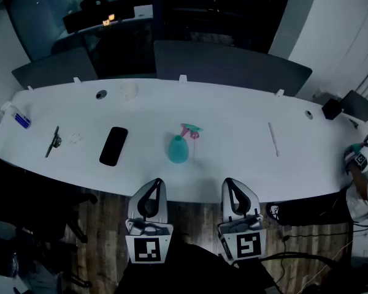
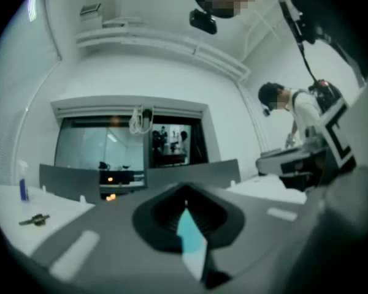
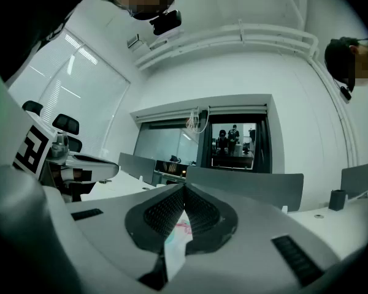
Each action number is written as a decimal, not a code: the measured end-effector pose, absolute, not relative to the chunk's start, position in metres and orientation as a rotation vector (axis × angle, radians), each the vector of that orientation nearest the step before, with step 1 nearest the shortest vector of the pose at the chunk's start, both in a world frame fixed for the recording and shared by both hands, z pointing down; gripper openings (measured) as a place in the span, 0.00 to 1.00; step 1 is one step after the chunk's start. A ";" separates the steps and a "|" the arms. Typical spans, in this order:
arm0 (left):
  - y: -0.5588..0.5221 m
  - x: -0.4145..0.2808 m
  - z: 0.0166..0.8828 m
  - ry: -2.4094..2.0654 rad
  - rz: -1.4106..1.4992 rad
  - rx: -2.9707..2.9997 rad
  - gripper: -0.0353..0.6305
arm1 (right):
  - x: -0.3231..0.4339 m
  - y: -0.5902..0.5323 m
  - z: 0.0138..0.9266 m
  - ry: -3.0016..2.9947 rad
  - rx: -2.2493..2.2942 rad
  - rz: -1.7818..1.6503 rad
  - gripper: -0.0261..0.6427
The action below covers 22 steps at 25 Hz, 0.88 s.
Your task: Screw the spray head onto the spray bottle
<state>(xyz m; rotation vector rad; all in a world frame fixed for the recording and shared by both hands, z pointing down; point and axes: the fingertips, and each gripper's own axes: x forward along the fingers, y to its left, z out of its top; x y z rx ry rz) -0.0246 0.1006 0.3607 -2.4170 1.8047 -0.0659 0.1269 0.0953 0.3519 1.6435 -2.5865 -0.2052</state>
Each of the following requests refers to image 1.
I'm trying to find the black floor cable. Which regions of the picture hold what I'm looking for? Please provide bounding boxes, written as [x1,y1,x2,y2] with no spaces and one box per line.
[260,251,356,287]

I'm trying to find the white pen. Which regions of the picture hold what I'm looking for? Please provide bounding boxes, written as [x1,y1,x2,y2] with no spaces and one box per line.
[267,122,279,157]

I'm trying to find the black smartphone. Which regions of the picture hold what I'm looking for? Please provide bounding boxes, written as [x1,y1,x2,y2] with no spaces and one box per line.
[99,126,129,167]

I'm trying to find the person's left forearm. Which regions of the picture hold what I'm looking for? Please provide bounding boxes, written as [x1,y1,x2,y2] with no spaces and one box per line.
[113,255,148,294]

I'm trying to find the person's black clothing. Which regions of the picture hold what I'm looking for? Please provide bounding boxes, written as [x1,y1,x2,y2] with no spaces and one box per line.
[113,242,283,294]

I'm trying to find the small black box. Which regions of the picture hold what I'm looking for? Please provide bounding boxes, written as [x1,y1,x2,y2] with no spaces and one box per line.
[321,98,343,121]

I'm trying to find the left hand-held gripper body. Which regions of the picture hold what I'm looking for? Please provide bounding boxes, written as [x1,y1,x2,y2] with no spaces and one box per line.
[125,216,175,265]

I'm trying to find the black office chair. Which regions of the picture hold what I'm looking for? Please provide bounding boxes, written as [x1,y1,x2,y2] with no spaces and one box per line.
[0,150,99,246]

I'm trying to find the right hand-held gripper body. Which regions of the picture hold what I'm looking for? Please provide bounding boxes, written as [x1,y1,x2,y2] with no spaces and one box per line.
[217,214,267,265]

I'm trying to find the black desk screen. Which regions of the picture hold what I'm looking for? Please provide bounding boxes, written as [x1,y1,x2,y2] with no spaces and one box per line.
[63,3,136,34]

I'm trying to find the black fabric bag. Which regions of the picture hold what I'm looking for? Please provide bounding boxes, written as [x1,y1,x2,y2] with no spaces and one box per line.
[265,191,354,226]

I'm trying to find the person's right forearm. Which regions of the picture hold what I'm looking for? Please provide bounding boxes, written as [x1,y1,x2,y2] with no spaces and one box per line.
[231,257,285,294]

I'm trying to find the black metal bracket tool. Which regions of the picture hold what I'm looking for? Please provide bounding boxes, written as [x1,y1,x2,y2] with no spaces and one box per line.
[45,126,63,158]

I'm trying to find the long grey desk divider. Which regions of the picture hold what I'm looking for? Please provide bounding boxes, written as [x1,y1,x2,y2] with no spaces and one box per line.
[153,40,313,97]

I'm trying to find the clear bottle blue label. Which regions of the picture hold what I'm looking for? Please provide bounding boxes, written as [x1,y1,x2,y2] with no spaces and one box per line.
[0,101,32,130]

